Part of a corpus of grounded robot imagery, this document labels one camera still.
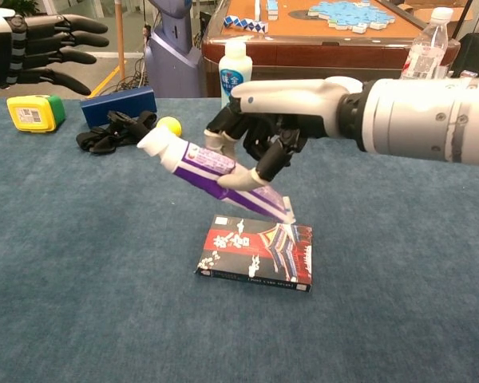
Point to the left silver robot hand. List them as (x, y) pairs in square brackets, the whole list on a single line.
[(44, 40)]

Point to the black bag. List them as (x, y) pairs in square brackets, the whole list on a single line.
[(477, 52)]

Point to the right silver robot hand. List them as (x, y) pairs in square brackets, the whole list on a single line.
[(287, 99)]

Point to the blue mahjong tile cluster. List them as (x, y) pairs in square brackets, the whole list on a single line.
[(351, 16)]

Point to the small mahjong tile stack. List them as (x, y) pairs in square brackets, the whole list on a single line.
[(272, 9)]

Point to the brown mahjong table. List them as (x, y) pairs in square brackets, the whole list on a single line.
[(303, 56)]

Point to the blue white snake puzzle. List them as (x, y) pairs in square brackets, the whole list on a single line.
[(245, 24)]

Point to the white milk bottle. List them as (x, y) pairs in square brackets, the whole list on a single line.
[(234, 68)]

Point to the clear water bottle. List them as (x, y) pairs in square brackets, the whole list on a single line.
[(425, 56)]

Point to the blue rectangular box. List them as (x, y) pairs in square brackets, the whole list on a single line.
[(115, 104)]

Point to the yellow green plastic box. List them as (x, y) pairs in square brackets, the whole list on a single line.
[(34, 113)]

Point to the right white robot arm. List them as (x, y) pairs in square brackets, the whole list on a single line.
[(423, 115)]

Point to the purple white toothpaste tube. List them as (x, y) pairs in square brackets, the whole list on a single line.
[(195, 167)]

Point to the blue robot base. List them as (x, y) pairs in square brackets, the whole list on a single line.
[(171, 60)]

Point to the yellow ball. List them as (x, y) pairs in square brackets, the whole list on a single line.
[(173, 124)]

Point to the wooden pole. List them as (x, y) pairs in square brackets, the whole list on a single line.
[(120, 40)]

